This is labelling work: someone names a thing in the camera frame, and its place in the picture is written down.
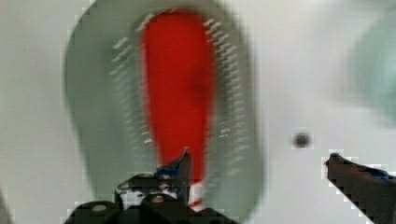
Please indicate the red ketchup bottle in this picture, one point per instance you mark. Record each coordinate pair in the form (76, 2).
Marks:
(179, 70)

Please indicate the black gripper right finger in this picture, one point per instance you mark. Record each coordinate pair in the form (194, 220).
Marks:
(371, 190)

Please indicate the green mug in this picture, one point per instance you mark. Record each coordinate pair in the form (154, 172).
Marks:
(373, 68)

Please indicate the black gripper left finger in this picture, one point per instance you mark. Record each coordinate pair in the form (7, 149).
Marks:
(173, 179)

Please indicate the green perforated strainer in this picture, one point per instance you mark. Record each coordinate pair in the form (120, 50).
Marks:
(106, 92)

